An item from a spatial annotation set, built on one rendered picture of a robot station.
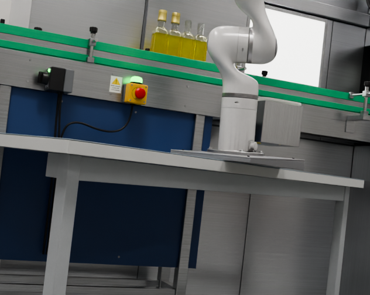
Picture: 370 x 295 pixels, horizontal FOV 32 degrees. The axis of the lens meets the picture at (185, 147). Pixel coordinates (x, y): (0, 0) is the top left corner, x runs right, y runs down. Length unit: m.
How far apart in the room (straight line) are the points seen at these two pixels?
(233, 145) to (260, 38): 0.35
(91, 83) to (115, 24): 0.45
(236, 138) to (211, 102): 0.44
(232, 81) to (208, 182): 0.36
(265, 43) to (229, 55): 0.12
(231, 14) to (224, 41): 0.79
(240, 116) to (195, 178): 0.30
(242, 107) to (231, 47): 0.20
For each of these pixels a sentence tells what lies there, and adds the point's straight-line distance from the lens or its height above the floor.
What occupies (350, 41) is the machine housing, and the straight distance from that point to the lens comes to 3.30.
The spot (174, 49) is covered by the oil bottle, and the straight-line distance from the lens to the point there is 2.61.
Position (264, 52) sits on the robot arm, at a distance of 2.14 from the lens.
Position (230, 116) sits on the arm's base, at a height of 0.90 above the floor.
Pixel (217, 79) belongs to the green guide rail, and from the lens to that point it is 2.56.
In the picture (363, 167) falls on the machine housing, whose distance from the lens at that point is 3.20.
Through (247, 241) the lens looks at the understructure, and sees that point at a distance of 2.98.
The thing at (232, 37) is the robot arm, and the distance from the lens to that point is 2.14.
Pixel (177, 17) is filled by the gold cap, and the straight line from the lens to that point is 2.65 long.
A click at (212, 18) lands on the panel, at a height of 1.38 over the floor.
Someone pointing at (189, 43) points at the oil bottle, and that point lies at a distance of 2.64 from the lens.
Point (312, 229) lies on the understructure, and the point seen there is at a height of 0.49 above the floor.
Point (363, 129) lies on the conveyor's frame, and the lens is 3.04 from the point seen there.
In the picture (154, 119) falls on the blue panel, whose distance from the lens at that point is 2.45.
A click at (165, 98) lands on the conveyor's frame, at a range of 2.44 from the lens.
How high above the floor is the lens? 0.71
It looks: 2 degrees up
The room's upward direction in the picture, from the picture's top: 6 degrees clockwise
